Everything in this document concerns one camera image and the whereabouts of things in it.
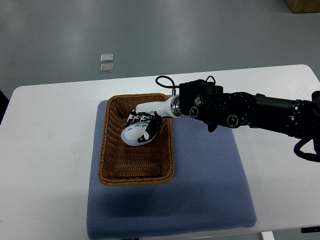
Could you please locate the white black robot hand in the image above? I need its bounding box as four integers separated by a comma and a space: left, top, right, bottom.
126, 100, 173, 143

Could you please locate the blue white plush toy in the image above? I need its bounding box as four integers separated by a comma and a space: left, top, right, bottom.
120, 121, 155, 147

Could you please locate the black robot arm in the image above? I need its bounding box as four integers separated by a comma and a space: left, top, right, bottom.
121, 75, 320, 163

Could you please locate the brown wicker basket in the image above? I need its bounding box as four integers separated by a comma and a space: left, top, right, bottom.
97, 93, 175, 186

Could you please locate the lower silver floor plate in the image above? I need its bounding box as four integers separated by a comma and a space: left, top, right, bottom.
100, 63, 114, 73

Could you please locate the silver floor plate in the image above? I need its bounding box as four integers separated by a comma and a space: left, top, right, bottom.
100, 63, 114, 73
100, 53, 114, 63

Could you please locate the upper silver floor plate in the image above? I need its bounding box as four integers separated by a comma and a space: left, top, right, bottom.
100, 53, 114, 63

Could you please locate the blue padded mat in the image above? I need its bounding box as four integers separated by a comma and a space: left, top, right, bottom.
86, 101, 257, 239

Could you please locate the person in grey shirt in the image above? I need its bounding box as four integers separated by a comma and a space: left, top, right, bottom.
0, 90, 9, 102

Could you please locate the brown cardboard box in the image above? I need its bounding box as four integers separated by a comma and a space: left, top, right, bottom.
285, 0, 320, 14

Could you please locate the black cable loop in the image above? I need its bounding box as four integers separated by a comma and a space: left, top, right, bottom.
293, 138, 320, 163

